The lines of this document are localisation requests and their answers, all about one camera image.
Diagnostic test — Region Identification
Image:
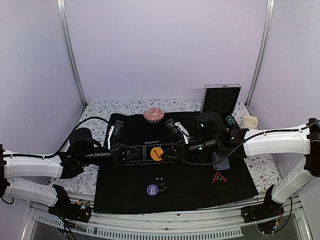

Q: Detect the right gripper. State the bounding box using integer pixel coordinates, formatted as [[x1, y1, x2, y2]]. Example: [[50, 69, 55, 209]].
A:
[[161, 135, 220, 165]]

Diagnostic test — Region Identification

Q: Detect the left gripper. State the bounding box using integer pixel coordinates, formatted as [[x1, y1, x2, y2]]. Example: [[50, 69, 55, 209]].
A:
[[78, 142, 142, 169]]

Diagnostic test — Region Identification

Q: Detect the orange big blind button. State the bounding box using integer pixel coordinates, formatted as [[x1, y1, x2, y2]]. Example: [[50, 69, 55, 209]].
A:
[[150, 147, 164, 162]]

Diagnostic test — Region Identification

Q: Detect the clear dealer button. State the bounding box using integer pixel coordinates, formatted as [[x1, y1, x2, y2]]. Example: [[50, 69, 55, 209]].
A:
[[152, 177, 167, 192]]

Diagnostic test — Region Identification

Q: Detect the purple small blind button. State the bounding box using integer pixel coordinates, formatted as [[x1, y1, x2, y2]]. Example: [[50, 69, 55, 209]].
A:
[[146, 184, 159, 197]]

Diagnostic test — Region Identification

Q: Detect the blue playing card deck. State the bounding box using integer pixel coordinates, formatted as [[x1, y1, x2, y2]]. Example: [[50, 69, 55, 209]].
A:
[[212, 152, 230, 171]]

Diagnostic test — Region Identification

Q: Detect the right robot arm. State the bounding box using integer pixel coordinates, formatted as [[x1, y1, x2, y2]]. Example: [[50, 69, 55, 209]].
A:
[[166, 111, 320, 222]]

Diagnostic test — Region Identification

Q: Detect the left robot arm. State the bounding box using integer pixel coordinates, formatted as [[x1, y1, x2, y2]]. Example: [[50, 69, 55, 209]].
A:
[[0, 127, 142, 217]]

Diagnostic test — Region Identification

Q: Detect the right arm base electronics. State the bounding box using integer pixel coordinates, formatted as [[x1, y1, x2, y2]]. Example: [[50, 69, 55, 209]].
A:
[[240, 200, 284, 235]]

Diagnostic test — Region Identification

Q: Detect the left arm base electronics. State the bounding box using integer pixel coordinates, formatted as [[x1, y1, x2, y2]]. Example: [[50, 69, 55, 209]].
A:
[[48, 184, 92, 223]]

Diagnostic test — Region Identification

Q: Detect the black poker mat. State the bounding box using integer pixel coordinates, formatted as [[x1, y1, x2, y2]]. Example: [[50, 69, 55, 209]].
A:
[[93, 112, 258, 214]]

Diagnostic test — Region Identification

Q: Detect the patterned small bowl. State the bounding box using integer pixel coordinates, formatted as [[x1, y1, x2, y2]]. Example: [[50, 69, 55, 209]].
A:
[[143, 107, 165, 124]]

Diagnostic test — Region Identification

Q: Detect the red black triangle card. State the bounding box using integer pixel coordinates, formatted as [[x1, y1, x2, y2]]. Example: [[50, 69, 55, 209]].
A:
[[211, 171, 227, 184]]

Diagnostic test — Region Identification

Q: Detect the right poker chip row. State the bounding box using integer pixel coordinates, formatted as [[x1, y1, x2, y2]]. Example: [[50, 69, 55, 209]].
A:
[[225, 115, 238, 130]]

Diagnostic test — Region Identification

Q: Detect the aluminium poker chip case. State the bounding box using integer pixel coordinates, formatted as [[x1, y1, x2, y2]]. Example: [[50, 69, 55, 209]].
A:
[[200, 83, 242, 130]]

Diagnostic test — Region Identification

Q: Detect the cream ceramic mug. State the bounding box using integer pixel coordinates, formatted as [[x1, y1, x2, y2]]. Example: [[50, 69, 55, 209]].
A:
[[240, 115, 259, 130]]

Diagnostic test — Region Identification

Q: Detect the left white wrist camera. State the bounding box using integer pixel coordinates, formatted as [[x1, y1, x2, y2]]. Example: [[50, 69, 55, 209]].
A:
[[107, 120, 124, 150]]

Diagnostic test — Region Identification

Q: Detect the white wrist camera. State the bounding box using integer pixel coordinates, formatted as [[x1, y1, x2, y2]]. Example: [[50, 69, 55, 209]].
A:
[[107, 120, 124, 150], [165, 118, 191, 144]]

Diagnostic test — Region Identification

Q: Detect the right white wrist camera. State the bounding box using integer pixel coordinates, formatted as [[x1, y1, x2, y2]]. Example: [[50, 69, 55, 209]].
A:
[[165, 118, 191, 144]]

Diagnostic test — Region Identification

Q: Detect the left black cable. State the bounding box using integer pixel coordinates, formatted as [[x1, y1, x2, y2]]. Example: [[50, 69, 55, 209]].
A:
[[9, 116, 111, 158]]

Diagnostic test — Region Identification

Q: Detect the front aluminium rail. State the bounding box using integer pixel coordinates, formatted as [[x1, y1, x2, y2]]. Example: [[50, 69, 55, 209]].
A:
[[24, 194, 311, 240]]

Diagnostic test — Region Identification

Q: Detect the left aluminium frame post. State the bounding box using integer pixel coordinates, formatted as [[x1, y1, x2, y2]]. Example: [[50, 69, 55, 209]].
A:
[[56, 0, 88, 107]]

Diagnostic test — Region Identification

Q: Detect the aluminium frame post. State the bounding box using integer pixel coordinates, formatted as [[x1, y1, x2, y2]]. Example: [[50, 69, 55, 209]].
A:
[[56, 0, 88, 107], [245, 0, 275, 108]]

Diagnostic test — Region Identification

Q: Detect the right aluminium frame post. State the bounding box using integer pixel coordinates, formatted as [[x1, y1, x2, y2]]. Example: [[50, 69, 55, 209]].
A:
[[245, 0, 275, 108]]

